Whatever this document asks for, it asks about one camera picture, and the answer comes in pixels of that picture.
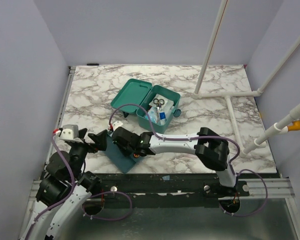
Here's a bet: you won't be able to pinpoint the white PVC pipe frame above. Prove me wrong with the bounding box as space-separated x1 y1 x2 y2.
207 0 300 159

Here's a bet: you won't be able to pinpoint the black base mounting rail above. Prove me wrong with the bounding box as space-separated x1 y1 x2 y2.
39 172 283 208

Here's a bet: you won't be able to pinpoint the teal medicine kit box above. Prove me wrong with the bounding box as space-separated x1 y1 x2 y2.
111 78 181 134

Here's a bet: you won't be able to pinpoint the black handled bandage scissors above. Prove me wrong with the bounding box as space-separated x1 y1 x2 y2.
153 98 165 112

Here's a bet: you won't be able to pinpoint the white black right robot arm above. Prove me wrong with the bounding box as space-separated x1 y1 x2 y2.
112 127 240 196

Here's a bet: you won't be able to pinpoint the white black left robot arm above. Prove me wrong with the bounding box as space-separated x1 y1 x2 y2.
21 124 108 240

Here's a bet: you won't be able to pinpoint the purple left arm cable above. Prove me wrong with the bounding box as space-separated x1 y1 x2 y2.
26 129 133 240

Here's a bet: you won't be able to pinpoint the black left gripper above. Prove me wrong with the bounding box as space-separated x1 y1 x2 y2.
70 128 107 180

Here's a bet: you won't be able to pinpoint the white gauze pad packet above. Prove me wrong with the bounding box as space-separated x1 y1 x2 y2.
149 94 174 112

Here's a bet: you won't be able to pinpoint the white blue bandage roll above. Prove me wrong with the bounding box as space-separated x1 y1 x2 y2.
158 111 167 126

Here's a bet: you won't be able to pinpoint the yellow pipe fitting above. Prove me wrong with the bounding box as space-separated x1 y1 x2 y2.
287 119 300 132

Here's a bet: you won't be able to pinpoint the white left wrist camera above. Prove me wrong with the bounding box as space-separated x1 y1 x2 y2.
53 124 82 143

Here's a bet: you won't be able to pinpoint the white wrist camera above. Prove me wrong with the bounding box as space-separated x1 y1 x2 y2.
108 121 123 132
53 124 82 143

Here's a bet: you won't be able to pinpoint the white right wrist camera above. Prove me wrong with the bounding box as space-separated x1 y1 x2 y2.
108 121 123 132

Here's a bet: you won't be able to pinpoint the teal divided tray insert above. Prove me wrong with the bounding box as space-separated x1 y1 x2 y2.
105 134 143 174

